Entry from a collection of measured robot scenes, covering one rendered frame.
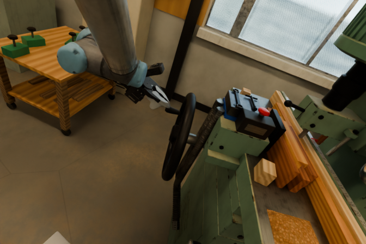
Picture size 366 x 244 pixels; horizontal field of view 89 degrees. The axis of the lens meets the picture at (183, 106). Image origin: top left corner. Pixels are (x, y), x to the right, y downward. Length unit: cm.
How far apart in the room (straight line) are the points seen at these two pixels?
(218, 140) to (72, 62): 42
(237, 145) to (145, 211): 95
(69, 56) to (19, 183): 107
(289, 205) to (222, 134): 21
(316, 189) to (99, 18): 57
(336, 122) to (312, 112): 7
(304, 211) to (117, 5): 55
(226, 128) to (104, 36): 33
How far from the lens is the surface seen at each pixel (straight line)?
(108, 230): 131
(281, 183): 53
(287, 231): 47
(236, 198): 54
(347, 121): 62
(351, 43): 53
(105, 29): 35
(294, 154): 53
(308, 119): 58
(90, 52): 56
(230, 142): 52
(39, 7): 232
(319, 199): 56
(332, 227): 54
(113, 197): 137
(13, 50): 149
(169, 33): 195
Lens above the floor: 124
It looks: 35 degrees down
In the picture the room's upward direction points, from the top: 21 degrees clockwise
